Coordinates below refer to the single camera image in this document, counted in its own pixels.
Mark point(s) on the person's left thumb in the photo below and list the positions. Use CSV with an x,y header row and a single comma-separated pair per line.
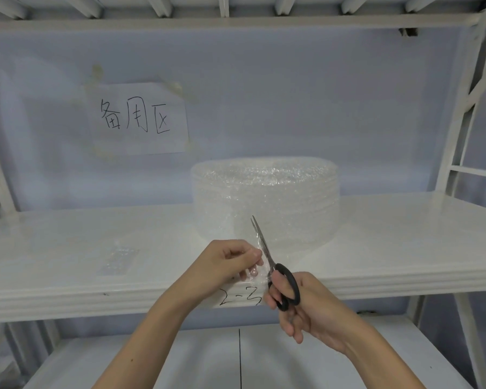
x,y
241,247

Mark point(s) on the clear bubble wrap scrap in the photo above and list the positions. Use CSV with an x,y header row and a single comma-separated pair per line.
x,y
262,276

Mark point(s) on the person's right thumb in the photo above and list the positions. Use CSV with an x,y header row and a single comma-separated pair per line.
x,y
282,288

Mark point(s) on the small black bracket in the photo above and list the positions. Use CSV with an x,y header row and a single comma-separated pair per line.
x,y
408,32

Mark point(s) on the person's right forearm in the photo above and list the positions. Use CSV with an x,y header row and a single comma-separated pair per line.
x,y
380,356

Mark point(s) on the person's left forearm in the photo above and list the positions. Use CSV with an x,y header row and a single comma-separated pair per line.
x,y
145,344

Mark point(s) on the white handwritten paper sign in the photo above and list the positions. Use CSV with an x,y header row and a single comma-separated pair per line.
x,y
139,117

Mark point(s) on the clear bubble wrap roll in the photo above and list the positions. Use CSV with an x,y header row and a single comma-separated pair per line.
x,y
267,190

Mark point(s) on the person's right hand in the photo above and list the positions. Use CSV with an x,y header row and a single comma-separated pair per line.
x,y
320,307

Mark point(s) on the white metal shelf rack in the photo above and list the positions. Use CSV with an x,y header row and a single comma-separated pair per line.
x,y
388,243

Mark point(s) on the yellowed tape strip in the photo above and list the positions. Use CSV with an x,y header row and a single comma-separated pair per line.
x,y
174,88
96,75

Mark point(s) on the person's left hand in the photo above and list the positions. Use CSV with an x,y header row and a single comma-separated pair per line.
x,y
214,271

